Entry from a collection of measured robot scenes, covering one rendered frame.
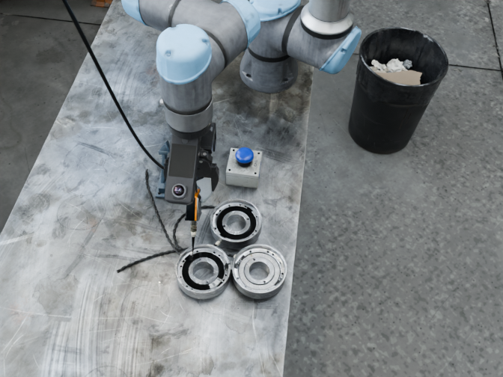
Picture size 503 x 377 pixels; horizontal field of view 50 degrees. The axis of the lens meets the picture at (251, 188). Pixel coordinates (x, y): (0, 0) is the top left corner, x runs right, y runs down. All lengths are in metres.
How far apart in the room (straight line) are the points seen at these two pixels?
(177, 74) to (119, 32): 0.84
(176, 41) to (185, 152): 0.20
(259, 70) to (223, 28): 0.55
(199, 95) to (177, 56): 0.08
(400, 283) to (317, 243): 0.33
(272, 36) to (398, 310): 1.12
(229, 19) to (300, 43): 0.44
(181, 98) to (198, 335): 0.45
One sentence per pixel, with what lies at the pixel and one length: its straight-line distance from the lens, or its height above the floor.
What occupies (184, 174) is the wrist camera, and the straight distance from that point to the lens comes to 0.87.
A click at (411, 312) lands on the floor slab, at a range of 2.01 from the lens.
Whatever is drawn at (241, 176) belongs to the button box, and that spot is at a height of 0.84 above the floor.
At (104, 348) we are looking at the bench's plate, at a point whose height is 0.80.
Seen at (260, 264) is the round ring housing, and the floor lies 0.82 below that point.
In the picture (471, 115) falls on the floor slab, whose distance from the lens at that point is 2.67.
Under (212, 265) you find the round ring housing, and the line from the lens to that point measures 1.05.
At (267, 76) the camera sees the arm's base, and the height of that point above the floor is 0.85.
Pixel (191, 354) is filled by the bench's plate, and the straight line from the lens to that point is 1.02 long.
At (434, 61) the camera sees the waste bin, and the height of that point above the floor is 0.37.
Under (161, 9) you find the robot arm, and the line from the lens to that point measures 0.88.
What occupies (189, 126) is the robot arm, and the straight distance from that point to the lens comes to 0.83.
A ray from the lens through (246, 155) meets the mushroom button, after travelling 1.15.
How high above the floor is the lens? 1.76
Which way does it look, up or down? 54 degrees down
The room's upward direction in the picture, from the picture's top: 3 degrees clockwise
